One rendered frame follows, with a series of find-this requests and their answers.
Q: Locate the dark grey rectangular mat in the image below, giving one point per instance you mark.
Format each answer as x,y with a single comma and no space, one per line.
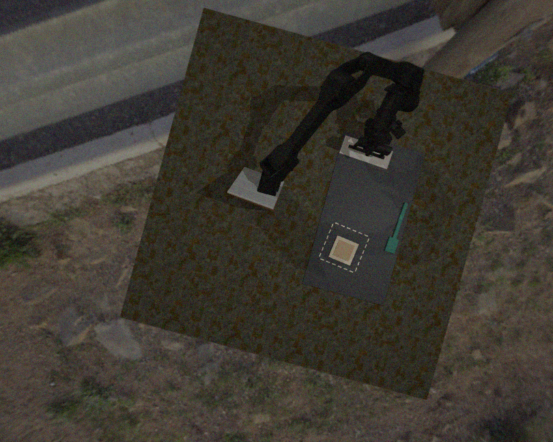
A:
368,199

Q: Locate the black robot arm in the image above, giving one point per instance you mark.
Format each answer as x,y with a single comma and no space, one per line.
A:
338,88

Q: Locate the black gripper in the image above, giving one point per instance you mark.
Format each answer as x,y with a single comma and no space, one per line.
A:
376,130

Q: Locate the beige square tile with dark square centre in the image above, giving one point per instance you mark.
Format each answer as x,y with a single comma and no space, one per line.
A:
343,250

